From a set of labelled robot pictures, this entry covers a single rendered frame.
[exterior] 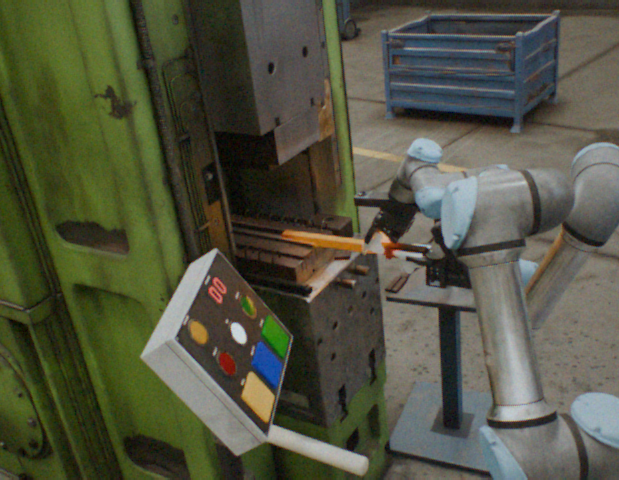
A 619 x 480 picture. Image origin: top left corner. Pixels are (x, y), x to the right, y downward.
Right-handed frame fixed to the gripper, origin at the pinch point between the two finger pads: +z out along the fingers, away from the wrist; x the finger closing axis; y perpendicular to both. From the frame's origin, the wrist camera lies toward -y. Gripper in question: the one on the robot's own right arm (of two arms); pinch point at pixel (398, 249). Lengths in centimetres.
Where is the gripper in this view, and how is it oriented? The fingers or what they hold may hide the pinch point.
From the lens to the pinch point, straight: 185.5
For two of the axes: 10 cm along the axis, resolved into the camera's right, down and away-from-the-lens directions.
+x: 5.2, -4.5, 7.2
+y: 1.3, 8.8, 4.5
